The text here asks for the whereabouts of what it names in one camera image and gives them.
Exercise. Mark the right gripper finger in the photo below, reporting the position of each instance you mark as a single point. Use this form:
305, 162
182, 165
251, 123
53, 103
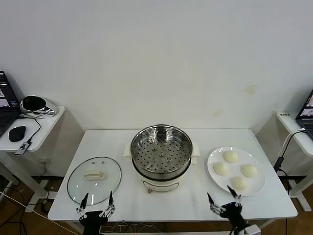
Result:
210, 198
233, 191

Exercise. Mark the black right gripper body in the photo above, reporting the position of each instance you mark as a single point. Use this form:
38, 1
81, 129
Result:
231, 213

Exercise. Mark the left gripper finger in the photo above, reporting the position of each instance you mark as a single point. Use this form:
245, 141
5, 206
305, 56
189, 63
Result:
84, 200
110, 199

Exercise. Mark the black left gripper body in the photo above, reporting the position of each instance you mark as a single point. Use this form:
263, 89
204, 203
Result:
92, 218

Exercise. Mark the white steamed baozi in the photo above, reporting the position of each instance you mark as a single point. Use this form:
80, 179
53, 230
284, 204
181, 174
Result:
230, 156
220, 168
240, 183
249, 170

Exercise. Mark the round glass pot lid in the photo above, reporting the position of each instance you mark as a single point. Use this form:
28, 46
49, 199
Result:
80, 181

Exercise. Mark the perforated steel steamer basket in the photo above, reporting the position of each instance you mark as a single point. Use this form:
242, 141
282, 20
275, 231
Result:
146, 156

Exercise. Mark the round white plate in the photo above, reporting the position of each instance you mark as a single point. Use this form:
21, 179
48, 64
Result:
256, 183

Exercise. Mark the black power adapter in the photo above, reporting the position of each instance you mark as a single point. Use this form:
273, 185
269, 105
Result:
278, 163

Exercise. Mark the grey usb hub adapter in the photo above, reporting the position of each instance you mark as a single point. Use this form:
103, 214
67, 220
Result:
23, 148

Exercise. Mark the white side table with mouse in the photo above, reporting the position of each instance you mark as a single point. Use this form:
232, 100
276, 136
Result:
49, 127

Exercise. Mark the white side table with label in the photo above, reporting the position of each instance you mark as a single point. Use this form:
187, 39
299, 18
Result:
305, 144

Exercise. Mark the black computer mouse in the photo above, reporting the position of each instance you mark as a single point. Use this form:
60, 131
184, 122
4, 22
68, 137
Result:
17, 134

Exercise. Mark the grey laptop with image windows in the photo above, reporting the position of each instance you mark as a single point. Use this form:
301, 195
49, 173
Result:
306, 117

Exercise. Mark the silver chrome headset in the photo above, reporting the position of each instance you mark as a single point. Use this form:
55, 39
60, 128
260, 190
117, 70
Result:
31, 102

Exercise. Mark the black laptop with dark screen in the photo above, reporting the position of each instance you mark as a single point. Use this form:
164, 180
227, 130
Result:
7, 117

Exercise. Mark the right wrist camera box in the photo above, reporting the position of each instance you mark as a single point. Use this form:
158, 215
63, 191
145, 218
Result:
252, 230

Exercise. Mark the white main table frame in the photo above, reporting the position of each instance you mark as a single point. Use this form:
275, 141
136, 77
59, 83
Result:
195, 231

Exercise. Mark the white wall socket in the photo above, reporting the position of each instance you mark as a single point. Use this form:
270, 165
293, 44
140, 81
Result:
44, 161

